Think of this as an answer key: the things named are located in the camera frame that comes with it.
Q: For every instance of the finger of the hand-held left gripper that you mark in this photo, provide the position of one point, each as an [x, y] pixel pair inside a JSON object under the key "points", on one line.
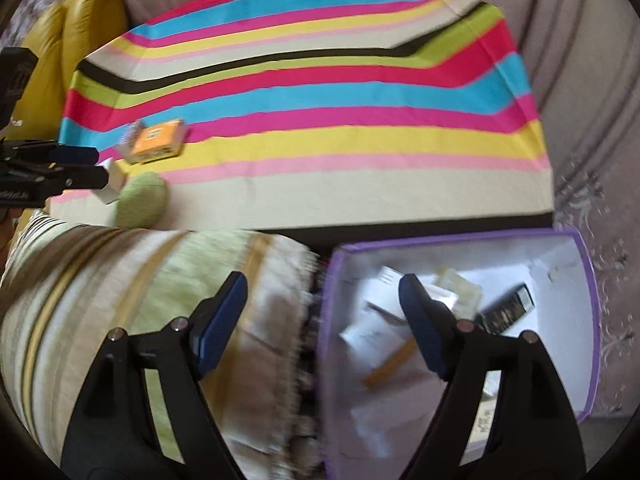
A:
{"points": [[75, 154], [75, 179]]}

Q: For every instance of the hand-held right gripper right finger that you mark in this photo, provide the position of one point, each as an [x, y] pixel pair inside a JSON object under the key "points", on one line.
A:
{"points": [[425, 330]]}

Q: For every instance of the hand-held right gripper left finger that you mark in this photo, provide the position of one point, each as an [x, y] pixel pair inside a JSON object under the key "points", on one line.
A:
{"points": [[220, 325]]}

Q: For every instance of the large white box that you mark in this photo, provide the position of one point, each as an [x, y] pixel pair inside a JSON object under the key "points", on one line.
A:
{"points": [[380, 350]]}

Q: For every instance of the cream white box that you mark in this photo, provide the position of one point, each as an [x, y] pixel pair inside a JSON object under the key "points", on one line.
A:
{"points": [[457, 287]]}

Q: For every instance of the black box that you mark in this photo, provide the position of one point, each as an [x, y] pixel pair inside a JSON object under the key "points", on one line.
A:
{"points": [[507, 307]]}

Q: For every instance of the purple-edged white storage box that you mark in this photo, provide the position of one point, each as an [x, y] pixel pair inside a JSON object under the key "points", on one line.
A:
{"points": [[550, 360]]}

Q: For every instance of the yellow leather cushion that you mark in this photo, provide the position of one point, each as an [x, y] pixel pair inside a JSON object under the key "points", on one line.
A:
{"points": [[42, 60], [90, 20]]}

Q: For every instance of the green sponge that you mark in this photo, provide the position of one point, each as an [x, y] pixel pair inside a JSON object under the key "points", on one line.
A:
{"points": [[142, 200]]}

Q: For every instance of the orange box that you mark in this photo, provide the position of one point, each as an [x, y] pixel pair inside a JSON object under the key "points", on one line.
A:
{"points": [[157, 141]]}

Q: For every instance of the green striped towel blanket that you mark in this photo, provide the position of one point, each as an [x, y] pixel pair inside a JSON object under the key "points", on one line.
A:
{"points": [[125, 285]]}

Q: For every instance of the colourful striped tablecloth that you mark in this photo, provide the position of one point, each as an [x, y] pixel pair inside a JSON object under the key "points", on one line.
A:
{"points": [[325, 110]]}

